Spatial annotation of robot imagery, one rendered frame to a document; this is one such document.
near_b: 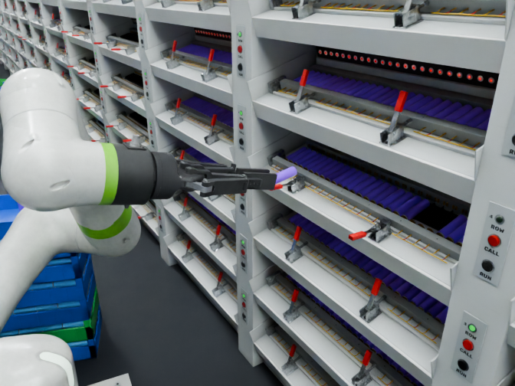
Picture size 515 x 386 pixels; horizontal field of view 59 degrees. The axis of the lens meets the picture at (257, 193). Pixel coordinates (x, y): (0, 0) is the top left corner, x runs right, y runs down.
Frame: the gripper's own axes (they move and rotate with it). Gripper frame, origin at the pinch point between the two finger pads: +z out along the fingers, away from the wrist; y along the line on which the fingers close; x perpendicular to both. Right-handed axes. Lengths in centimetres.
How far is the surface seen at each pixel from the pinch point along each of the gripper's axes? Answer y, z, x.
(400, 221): -13.8, 25.4, 3.1
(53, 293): 64, -20, 60
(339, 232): -2.7, 22.2, 10.4
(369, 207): -5.9, 24.9, 3.3
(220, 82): 52, 17, -12
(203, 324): 58, 31, 76
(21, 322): 68, -28, 71
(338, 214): -0.2, 22.9, 7.2
